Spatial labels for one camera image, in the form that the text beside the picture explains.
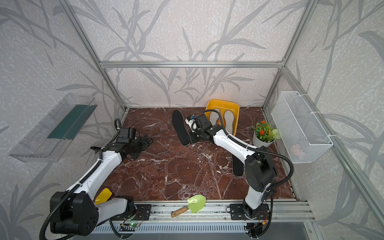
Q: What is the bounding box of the grey insole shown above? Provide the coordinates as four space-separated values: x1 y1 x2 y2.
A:
224 111 235 134

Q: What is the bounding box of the black insole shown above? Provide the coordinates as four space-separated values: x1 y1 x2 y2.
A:
172 110 191 146
232 155 244 177

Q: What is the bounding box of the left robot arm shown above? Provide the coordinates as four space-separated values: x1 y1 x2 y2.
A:
39 118 153 240

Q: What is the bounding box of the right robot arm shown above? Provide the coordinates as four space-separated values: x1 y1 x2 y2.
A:
184 110 294 219

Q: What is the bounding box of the yellow plastic storage box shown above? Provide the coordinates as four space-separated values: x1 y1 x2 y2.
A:
206 100 240 136

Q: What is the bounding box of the yellow plastic spatula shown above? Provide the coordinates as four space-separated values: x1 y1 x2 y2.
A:
95 188 112 205

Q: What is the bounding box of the potted artificial plant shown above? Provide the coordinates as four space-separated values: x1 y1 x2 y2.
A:
253 120 281 148

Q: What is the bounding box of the green garden trowel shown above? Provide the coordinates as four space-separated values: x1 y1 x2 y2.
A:
171 195 207 218

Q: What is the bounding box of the green circuit board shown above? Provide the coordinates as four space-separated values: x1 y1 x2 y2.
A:
119 223 142 232

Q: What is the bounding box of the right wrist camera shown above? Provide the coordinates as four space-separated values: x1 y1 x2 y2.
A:
185 115 199 132

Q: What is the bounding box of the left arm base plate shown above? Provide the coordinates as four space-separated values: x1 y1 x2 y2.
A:
112 204 152 222

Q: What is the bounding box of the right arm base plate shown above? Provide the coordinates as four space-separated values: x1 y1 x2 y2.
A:
226 204 271 222

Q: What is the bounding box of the clear plastic wall shelf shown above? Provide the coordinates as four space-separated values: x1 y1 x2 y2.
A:
9 94 98 163

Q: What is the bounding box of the white wire basket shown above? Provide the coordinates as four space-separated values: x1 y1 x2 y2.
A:
272 91 334 164

